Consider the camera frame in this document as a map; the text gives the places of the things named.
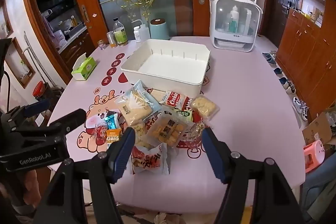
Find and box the clear packet of orange crackers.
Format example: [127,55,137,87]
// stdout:
[146,109,193,147]

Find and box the blue-grey cloth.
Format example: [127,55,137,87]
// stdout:
[301,168,336,215]

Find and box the green snack packet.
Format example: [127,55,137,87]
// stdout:
[176,108,193,122]

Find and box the mop with grey pole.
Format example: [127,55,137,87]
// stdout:
[23,31,62,92]

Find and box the large clear cracker packet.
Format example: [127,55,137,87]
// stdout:
[115,79,161,126]

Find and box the teal candy packet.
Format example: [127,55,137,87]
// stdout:
[104,111,121,130]

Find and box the row of shoes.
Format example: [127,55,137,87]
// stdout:
[262,49,310,121]

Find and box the wooden cabinet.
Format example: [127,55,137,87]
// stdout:
[277,0,336,120]

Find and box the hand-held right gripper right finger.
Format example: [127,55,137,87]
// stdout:
[201,127,305,224]

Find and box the clear packet of nut brittle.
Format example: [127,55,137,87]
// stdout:
[184,120,206,148]

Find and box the white plastic jug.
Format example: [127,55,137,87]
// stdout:
[131,20,151,42]

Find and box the green and white tissue box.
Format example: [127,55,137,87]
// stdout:
[71,53,97,81]

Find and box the orange oat bar packet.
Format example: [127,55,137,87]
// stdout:
[106,128,122,151]

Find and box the clear bottle with green label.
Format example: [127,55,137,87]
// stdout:
[113,18,129,46]

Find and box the clear packet of pale biscuits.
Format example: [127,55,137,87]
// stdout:
[189,94,219,120]

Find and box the teal canister with brown lid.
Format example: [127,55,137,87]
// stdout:
[150,19,171,40]

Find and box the pink plastic stool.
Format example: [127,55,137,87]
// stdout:
[304,140,326,173]

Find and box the kitchen cabinet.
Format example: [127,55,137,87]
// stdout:
[31,0,93,70]

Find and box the white countertop sterilizer cabinet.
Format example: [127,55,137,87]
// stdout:
[209,0,263,53]

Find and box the dark entrance door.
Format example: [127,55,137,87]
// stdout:
[266,0,294,47]

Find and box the red and white printed packet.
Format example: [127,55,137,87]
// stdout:
[130,143,170,175]

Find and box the jar with yellow contents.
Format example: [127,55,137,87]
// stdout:
[106,31,117,48]

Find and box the red and white cookie packet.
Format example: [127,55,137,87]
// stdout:
[159,91,195,112]

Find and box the red clear candy wrapper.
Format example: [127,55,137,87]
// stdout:
[93,122,109,143]

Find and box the red bucket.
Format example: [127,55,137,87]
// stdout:
[34,81,46,97]

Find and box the clear packet of small crackers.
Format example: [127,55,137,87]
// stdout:
[130,122,153,148]

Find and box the white plastic storage bin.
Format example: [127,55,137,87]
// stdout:
[120,39,212,99]

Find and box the wooden picture frame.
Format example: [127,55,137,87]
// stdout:
[5,38,36,89]

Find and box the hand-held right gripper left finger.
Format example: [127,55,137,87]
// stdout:
[34,127,137,224]

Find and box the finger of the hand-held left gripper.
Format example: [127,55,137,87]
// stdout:
[13,108,87,136]
[5,99,50,125]

